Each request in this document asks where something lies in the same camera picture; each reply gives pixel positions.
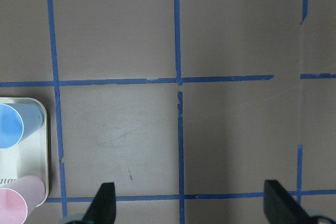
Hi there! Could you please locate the blue cup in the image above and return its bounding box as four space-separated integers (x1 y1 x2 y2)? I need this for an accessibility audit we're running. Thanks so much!
1 103 44 149

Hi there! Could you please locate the cream serving tray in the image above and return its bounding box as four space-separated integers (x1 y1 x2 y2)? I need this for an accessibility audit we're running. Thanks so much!
1 97 49 206

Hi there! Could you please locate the pink cup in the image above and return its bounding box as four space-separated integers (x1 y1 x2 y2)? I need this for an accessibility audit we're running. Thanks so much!
1 175 46 224

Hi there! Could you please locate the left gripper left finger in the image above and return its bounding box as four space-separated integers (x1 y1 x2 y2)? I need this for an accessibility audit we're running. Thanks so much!
81 182 116 224

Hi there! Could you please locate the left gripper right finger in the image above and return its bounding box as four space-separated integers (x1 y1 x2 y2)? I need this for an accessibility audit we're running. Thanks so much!
264 180 314 224

